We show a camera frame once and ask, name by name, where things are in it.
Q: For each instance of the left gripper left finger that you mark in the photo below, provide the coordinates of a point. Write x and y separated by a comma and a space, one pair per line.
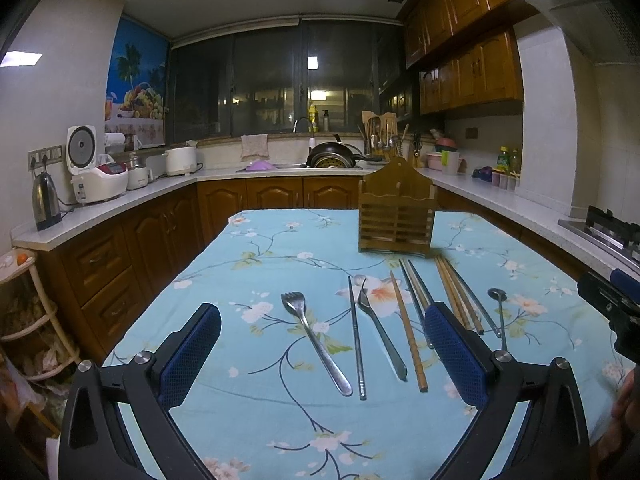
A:
95, 443

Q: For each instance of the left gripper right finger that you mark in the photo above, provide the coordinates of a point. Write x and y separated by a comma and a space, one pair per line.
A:
552, 442

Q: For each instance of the small steel spoon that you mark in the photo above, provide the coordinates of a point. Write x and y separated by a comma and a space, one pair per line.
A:
499, 296

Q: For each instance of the carved wooden chopstick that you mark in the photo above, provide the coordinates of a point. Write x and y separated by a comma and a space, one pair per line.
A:
413, 347

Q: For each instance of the steel chopstick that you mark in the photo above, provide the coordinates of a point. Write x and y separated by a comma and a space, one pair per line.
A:
362, 390
477, 304
415, 300

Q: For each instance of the person right hand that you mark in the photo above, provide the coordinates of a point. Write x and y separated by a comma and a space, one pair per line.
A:
624, 422

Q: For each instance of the gas stove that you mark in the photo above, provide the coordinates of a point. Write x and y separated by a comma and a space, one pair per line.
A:
618, 238

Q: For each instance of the white storage rack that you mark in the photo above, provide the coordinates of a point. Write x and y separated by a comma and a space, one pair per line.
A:
31, 333

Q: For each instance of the green bottle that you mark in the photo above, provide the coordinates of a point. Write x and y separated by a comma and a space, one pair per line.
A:
503, 160

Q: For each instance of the floral blue tablecloth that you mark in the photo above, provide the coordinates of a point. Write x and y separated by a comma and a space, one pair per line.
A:
264, 406

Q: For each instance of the steel electric kettle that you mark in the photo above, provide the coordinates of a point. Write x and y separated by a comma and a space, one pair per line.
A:
45, 202

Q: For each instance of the white rice cooker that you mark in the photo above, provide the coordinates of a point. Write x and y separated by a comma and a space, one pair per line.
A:
95, 177

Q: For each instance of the white round cooker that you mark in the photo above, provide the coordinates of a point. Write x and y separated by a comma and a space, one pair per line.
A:
181, 161

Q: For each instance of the wooden utensil holder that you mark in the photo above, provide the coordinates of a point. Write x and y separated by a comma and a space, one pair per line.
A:
396, 210

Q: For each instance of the countertop utensil rack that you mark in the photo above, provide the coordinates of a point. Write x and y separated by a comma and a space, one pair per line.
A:
382, 137

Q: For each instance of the tropical fruit poster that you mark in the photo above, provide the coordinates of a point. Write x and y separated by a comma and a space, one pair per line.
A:
136, 84

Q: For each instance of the range hood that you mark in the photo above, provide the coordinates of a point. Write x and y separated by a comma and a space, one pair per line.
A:
595, 27

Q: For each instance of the black wok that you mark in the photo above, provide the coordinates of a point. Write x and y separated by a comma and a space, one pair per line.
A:
338, 154

